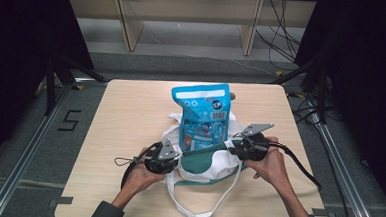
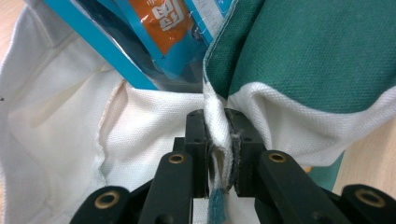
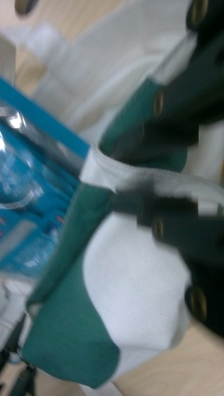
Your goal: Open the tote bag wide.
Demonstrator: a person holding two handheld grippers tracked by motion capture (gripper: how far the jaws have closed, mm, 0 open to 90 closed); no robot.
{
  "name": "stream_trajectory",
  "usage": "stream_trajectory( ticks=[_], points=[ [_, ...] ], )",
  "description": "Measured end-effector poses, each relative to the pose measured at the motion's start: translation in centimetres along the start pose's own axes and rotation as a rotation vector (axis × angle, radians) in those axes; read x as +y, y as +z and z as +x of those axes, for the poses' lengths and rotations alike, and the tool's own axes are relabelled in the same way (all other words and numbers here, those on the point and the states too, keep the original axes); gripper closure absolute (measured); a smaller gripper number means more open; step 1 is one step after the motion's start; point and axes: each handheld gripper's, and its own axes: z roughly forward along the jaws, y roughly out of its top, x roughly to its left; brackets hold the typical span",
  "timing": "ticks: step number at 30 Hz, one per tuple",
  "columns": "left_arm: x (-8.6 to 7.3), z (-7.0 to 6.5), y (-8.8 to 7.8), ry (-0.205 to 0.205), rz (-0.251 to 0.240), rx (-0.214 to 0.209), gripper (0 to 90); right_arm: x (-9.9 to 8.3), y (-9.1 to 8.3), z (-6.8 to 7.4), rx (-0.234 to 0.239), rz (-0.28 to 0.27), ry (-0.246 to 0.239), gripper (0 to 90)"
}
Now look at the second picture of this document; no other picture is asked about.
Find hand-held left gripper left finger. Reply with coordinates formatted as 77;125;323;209
172;108;209;199

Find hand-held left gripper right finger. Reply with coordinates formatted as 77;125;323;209
224;107;266;198

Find blue packet with orange label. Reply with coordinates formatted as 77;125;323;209
43;0;235;91

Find white tote bag coloured shapes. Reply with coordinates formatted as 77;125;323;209
0;0;396;224

